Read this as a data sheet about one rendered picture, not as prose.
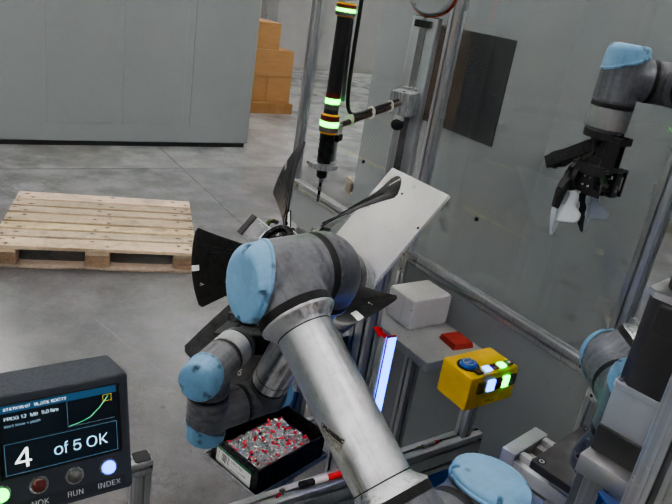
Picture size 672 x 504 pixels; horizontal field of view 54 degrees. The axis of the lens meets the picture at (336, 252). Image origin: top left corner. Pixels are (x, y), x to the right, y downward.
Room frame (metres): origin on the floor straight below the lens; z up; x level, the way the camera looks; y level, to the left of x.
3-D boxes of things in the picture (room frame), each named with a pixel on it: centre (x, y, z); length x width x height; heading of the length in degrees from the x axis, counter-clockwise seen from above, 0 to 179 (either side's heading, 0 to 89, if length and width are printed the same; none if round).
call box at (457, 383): (1.40, -0.39, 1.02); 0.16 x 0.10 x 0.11; 127
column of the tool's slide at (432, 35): (2.20, -0.17, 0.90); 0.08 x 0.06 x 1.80; 72
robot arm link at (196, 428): (1.03, 0.18, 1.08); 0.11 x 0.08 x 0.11; 134
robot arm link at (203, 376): (1.02, 0.19, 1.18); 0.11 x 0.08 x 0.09; 163
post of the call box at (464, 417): (1.40, -0.39, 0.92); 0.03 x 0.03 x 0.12; 37
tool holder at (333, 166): (1.53, 0.06, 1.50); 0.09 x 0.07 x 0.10; 162
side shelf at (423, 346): (1.94, -0.31, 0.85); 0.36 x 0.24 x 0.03; 37
